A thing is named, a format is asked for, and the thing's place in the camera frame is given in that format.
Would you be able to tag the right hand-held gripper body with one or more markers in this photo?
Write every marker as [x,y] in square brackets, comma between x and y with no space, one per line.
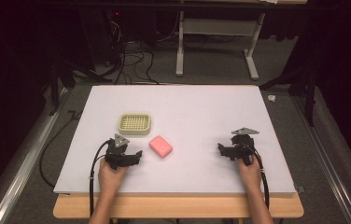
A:
[241,146]

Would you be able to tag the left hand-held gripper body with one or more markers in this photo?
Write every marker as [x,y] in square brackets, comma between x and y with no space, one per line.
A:
[118,157]

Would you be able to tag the person's left hand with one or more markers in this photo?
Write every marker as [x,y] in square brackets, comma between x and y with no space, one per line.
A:
[110,178]

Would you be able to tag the person's right hand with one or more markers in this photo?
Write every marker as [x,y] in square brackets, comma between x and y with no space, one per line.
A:
[250,174]

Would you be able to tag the pink soap bar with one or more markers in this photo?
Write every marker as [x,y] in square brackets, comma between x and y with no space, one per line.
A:
[160,146]

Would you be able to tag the pale yellow soap dish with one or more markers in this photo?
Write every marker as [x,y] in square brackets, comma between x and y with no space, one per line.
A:
[134,123]

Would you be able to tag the white table board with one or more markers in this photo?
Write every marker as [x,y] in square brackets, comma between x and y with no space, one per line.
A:
[179,112]

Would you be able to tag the crumpled white paper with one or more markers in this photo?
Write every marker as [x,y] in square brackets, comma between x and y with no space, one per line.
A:
[271,98]

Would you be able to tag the wooden table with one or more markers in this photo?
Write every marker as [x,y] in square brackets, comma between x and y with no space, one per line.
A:
[176,206]

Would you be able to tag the black metal stand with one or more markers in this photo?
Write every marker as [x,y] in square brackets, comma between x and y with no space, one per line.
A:
[307,84]
[59,77]

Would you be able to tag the black computer tower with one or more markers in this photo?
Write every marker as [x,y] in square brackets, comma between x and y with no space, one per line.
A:
[102,34]

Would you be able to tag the metal floor rail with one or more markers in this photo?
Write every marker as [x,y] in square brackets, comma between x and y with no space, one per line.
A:
[329,161]
[24,168]

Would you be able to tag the white metal desk frame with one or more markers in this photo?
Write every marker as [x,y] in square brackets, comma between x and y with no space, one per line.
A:
[217,27]

